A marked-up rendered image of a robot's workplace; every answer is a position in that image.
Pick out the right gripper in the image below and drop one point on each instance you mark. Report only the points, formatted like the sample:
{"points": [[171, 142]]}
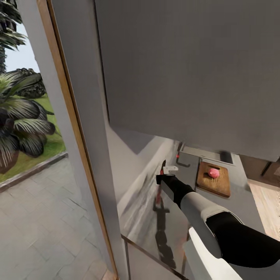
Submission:
{"points": [[159, 178]]}

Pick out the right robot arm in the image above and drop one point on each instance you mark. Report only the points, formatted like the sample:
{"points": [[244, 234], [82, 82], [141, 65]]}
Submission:
{"points": [[252, 254]]}

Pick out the bowl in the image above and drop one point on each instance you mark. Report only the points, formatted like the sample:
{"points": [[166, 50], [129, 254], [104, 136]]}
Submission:
{"points": [[218, 269]]}

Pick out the fixed window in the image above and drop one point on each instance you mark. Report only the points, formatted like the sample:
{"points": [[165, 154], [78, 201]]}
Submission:
{"points": [[51, 221]]}

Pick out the cutting board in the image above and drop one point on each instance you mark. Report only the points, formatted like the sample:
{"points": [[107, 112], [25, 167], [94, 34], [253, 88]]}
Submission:
{"points": [[218, 185]]}

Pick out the vidalia onion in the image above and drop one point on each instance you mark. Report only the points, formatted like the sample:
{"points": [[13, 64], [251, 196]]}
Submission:
{"points": [[213, 172]]}

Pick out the cabinet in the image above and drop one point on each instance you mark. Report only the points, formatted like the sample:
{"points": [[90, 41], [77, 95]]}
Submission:
{"points": [[205, 72]]}

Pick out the drop in sink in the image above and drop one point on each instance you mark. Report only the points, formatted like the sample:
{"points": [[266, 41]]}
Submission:
{"points": [[207, 153]]}

